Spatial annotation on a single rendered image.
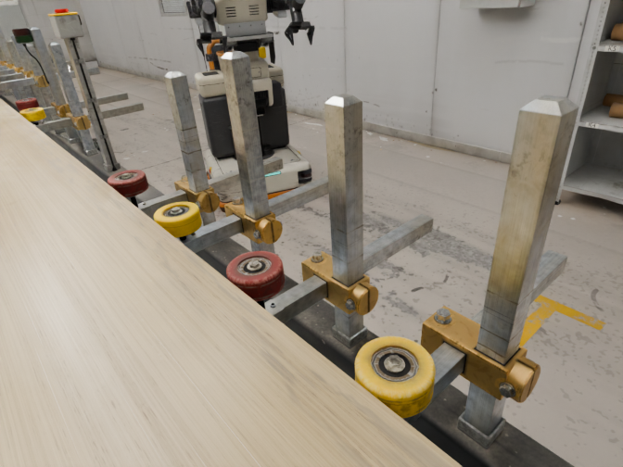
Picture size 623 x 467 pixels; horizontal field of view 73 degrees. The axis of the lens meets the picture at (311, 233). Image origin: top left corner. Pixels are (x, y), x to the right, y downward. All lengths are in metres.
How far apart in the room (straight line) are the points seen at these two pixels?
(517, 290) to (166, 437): 0.37
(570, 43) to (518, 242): 2.82
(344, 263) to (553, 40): 2.77
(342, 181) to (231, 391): 0.30
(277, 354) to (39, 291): 0.37
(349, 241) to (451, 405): 0.28
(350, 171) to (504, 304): 0.25
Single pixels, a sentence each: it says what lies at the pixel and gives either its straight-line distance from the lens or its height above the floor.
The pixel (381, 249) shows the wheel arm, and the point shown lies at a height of 0.82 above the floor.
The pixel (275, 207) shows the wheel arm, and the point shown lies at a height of 0.84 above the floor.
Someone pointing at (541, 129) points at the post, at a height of 1.12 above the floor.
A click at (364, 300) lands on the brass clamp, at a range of 0.67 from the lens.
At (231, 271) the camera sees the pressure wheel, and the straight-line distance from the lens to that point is 0.60.
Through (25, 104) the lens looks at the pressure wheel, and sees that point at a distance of 2.19.
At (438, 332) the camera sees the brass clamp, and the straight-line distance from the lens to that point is 0.57.
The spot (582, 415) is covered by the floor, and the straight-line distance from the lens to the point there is 1.71.
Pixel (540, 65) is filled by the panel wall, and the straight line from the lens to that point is 3.31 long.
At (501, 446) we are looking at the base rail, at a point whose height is 0.70.
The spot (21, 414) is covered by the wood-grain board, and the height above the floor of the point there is 0.90.
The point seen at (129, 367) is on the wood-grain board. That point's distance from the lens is 0.51.
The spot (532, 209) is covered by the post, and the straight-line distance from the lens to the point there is 0.44.
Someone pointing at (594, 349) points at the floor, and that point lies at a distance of 1.95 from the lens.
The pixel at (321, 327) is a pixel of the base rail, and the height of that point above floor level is 0.70.
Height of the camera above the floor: 1.24
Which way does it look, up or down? 30 degrees down
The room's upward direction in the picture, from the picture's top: 4 degrees counter-clockwise
